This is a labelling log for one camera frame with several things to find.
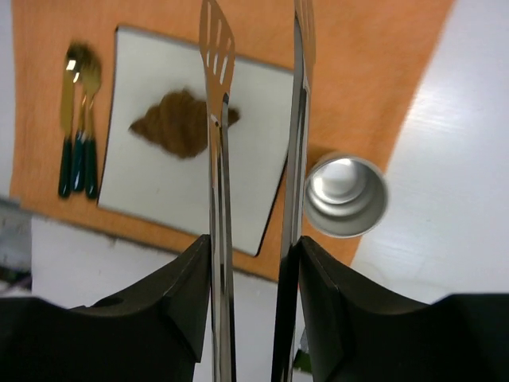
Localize white square plate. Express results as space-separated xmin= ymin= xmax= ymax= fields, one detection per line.
xmin=99 ymin=26 xmax=293 ymax=256

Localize dark brown bread piece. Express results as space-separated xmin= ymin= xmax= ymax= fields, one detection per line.
xmin=128 ymin=89 xmax=242 ymax=160

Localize gold fork green handle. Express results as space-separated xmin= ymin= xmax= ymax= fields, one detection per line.
xmin=81 ymin=56 xmax=101 ymax=200

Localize metal serving tongs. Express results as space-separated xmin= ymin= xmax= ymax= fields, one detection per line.
xmin=199 ymin=1 xmax=316 ymax=381

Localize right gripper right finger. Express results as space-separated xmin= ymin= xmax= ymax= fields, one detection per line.
xmin=272 ymin=236 xmax=508 ymax=381

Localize metal cup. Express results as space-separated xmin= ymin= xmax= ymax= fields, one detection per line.
xmin=304 ymin=152 xmax=389 ymax=238

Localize orange cloth placemat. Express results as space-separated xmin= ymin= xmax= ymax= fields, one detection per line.
xmin=10 ymin=1 xmax=452 ymax=280

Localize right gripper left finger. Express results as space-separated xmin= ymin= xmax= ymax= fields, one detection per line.
xmin=1 ymin=235 xmax=211 ymax=381

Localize gold spoon green handle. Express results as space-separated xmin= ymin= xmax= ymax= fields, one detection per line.
xmin=67 ymin=41 xmax=97 ymax=193

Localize gold knife green handle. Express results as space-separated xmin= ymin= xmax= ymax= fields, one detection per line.
xmin=58 ymin=44 xmax=79 ymax=199

